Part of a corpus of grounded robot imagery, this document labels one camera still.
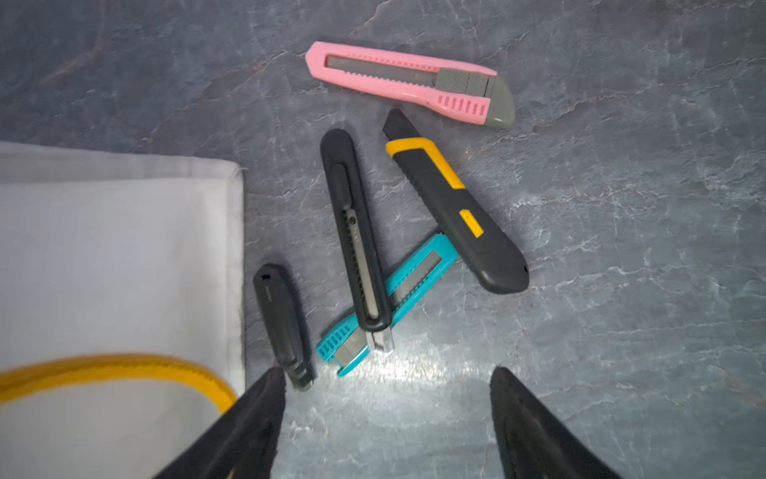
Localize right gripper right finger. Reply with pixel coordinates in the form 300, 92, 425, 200
490, 366, 618, 478

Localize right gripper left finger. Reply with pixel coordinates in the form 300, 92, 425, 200
157, 366, 286, 478

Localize small black utility knife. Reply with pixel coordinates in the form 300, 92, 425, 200
253, 263, 314, 391

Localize teal utility knife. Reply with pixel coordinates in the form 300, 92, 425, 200
316, 233, 459, 377

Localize illustrated tote bag yellow handles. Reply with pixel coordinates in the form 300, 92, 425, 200
1, 142, 245, 478

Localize black yellow utility knife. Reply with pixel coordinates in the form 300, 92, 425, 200
383, 109, 530, 295

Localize slim black utility knife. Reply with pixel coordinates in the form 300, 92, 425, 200
320, 129, 394, 353

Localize pink utility knife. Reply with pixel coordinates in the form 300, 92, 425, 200
305, 41, 516, 130

